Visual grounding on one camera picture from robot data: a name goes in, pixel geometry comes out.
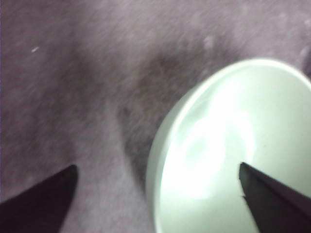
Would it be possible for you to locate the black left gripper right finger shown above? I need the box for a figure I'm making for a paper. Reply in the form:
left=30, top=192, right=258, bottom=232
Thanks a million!
left=238, top=162, right=311, bottom=233

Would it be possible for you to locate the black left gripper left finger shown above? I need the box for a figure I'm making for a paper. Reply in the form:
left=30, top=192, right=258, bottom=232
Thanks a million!
left=0, top=164, right=78, bottom=233

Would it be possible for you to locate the green ribbed bowl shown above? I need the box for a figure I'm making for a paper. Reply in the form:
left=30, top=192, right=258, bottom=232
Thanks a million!
left=145, top=57, right=311, bottom=233

